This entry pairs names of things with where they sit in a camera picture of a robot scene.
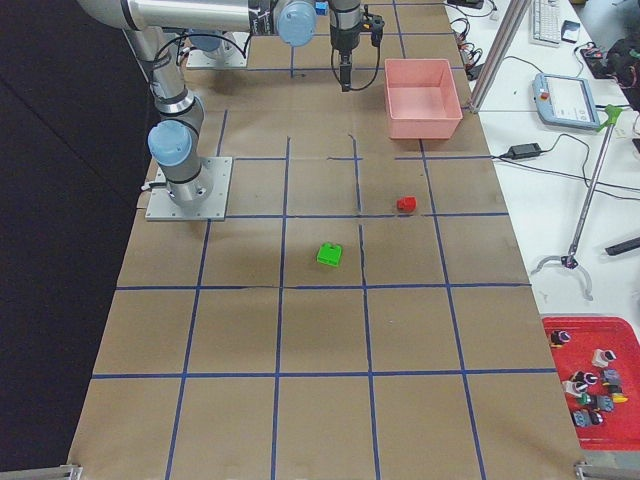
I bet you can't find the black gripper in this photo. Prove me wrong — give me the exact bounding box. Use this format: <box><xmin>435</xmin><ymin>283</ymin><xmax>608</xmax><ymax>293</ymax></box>
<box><xmin>329</xmin><ymin>9</ymin><xmax>384</xmax><ymax>92</ymax></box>

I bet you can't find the red toy block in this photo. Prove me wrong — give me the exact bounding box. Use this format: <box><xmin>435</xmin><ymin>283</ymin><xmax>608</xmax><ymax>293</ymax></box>
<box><xmin>396</xmin><ymin>196</ymin><xmax>418</xmax><ymax>214</ymax></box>

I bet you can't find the green toy block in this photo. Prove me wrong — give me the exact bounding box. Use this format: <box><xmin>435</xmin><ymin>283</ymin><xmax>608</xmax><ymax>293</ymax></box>
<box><xmin>316</xmin><ymin>242</ymin><xmax>343</xmax><ymax>267</ymax></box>

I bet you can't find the pink plastic box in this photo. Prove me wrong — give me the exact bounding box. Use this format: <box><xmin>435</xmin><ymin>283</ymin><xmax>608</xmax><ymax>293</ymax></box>
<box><xmin>384</xmin><ymin>59</ymin><xmax>463</xmax><ymax>140</ymax></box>

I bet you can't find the black power adapter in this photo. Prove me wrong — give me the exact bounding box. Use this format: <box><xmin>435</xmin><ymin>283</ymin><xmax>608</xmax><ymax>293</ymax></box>
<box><xmin>505</xmin><ymin>143</ymin><xmax>543</xmax><ymax>160</ymax></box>

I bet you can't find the white keyboard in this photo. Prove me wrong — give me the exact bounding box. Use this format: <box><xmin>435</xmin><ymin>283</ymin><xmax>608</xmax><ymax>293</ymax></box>
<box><xmin>530</xmin><ymin>0</ymin><xmax>561</xmax><ymax>47</ymax></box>

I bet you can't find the teach pendant tablet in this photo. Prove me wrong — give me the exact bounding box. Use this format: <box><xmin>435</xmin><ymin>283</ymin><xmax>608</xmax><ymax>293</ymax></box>
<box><xmin>532</xmin><ymin>73</ymin><xmax>600</xmax><ymax>130</ymax></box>

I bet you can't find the reacher grabber tool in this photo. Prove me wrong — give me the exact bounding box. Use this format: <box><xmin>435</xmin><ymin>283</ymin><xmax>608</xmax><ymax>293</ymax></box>
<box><xmin>530</xmin><ymin>104</ymin><xmax>623</xmax><ymax>301</ymax></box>

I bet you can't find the red plastic tray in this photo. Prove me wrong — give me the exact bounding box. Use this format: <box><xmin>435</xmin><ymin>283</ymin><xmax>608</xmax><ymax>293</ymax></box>
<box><xmin>543</xmin><ymin>316</ymin><xmax>639</xmax><ymax>451</ymax></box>

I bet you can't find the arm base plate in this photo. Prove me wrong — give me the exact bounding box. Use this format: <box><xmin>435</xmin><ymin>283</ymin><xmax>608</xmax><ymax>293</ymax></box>
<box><xmin>145</xmin><ymin>157</ymin><xmax>233</xmax><ymax>221</ymax></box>
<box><xmin>186</xmin><ymin>32</ymin><xmax>249</xmax><ymax>70</ymax></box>

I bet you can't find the aluminium frame post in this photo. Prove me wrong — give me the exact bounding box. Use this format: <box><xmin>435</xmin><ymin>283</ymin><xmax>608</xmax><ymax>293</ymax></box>
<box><xmin>467</xmin><ymin>0</ymin><xmax>530</xmax><ymax>113</ymax></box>

